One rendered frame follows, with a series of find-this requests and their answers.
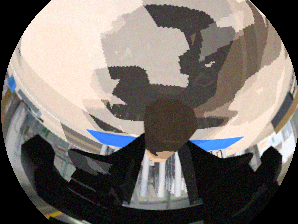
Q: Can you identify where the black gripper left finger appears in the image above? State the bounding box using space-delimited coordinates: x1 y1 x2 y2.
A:
68 133 145 205

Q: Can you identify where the blue flat strip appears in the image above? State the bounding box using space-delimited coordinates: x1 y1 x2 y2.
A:
85 129 242 151

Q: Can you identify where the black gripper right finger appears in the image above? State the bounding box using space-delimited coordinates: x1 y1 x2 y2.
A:
177 140 253 205

